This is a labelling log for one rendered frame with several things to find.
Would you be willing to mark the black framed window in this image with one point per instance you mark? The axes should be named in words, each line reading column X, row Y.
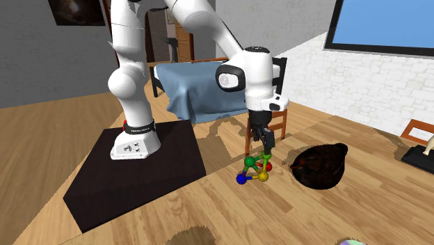
column 383, row 20

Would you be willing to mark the orange wooden frame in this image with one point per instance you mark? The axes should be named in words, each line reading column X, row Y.
column 412, row 127

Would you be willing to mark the pale round object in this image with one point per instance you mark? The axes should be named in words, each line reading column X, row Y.
column 352, row 242

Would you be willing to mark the dark robot stand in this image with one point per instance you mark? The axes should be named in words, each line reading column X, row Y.
column 135, row 190

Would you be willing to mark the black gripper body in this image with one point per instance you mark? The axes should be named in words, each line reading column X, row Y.
column 260, row 118

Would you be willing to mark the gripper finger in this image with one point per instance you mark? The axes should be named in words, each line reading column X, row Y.
column 257, row 134
column 269, row 141

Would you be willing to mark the dark wall picture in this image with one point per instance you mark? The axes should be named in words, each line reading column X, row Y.
column 76, row 12

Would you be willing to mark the bed with blue blanket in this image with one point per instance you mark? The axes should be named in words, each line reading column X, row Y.
column 193, row 88

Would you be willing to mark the colourful ball and stick toy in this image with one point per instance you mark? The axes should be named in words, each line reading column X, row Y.
column 262, row 176

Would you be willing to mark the wooden chair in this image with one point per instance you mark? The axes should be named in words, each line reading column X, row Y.
column 278, row 126

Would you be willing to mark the pale figure on black base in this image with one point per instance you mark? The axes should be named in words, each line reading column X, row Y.
column 420, row 157

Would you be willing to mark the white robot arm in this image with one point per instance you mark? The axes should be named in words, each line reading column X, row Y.
column 132, row 51

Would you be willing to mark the dark brown basket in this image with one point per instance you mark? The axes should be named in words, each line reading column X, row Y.
column 320, row 168

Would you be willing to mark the wooden door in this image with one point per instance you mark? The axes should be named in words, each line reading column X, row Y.
column 184, row 44

